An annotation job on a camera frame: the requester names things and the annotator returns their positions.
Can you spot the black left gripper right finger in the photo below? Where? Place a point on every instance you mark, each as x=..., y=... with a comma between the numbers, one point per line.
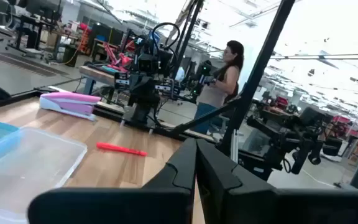
x=259, y=205

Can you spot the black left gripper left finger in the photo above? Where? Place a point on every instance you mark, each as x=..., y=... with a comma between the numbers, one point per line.
x=120, y=205

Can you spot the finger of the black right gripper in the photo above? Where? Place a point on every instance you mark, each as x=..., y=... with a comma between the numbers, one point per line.
x=137, y=91
x=152, y=93

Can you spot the red pen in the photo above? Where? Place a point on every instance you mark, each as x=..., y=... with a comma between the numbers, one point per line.
x=120, y=149

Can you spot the red desk robot arm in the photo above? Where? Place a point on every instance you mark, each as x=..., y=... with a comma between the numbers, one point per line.
x=118, y=59

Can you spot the black robot arm green light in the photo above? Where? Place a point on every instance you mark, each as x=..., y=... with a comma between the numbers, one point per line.
x=202, y=74

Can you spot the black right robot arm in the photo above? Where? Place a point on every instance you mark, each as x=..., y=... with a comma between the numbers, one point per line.
x=143, y=115

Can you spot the black background robot arm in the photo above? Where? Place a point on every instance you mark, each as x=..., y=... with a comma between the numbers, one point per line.
x=278, y=137

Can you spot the wooden background table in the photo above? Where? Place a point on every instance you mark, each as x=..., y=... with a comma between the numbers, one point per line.
x=96, y=74

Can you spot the pink white stapler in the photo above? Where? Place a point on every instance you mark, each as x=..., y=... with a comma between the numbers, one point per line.
x=70, y=104

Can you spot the black bin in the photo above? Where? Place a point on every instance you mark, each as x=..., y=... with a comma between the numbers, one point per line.
x=70, y=56

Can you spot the person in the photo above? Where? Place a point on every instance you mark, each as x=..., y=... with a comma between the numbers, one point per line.
x=219, y=90

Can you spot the clear plastic container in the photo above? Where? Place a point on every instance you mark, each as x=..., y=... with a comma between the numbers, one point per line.
x=33, y=161

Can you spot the black background desk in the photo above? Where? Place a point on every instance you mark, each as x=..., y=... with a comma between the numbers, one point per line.
x=30, y=28

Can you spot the black aluminium rig frame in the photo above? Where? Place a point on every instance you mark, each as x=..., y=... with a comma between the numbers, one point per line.
x=259, y=62

